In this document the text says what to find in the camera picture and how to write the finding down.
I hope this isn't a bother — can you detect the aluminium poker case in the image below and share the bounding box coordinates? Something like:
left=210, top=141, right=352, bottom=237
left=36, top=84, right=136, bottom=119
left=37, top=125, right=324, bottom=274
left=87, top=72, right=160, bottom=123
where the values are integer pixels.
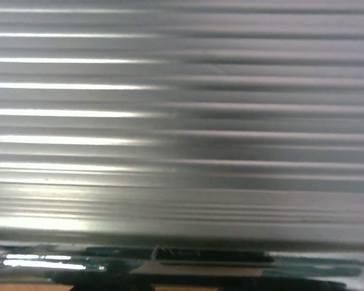
left=0, top=1, right=364, bottom=290

